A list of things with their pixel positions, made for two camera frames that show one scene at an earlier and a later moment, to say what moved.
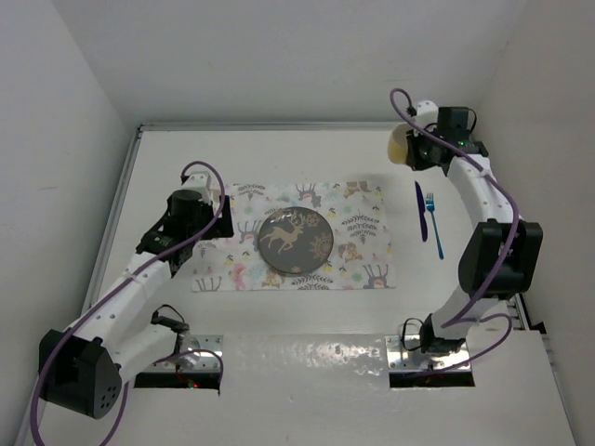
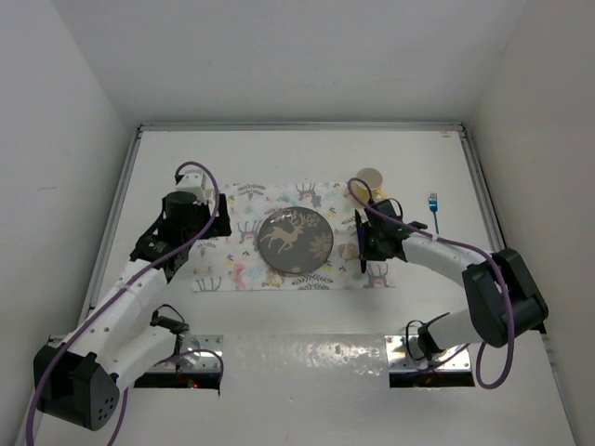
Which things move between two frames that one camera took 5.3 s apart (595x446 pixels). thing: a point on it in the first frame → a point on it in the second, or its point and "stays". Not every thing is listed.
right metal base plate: [403, 353] stays
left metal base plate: [198, 361] stays
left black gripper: [219, 228] stays
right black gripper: [415, 160] → [369, 254]
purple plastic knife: [422, 212] → [361, 231]
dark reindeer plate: [296, 240] stays
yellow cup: [398, 144] → [375, 178]
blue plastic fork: [429, 204] stays
